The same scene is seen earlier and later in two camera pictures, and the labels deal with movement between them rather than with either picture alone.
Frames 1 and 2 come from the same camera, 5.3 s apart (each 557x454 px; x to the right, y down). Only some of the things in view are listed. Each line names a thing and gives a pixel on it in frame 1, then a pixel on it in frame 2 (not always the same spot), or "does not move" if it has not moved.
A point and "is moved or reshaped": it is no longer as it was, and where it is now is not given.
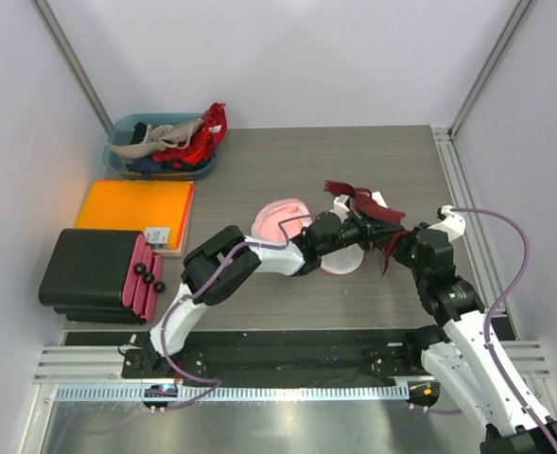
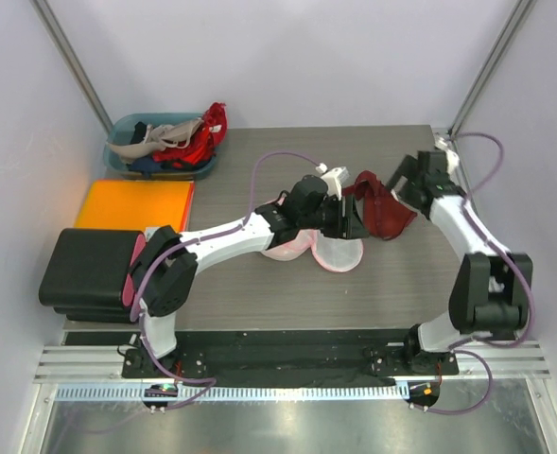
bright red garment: [205, 145] does not move
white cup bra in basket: [160, 137] does not move
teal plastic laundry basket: [162, 146] does not move
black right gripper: [404, 242] -> [407, 169]
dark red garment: [366, 202] is moved or reshaped
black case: [102, 276] does not move
